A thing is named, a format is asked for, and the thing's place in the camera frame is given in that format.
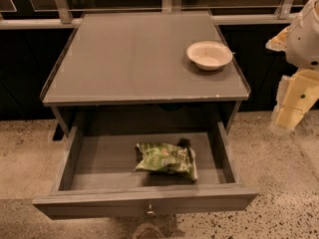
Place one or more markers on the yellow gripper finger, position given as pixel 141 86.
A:
pixel 296 95
pixel 278 42

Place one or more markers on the green jalapeno chip bag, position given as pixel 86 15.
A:
pixel 167 158

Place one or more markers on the round robot base foot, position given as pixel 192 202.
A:
pixel 147 231

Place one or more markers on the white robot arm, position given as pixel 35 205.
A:
pixel 302 44

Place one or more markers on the small metal drawer knob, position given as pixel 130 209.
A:
pixel 150 211

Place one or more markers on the open grey top drawer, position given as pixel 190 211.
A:
pixel 97 176

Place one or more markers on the white paper bowl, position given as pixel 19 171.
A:
pixel 208 55

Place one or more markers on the metal and glass railing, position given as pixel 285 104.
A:
pixel 22 14

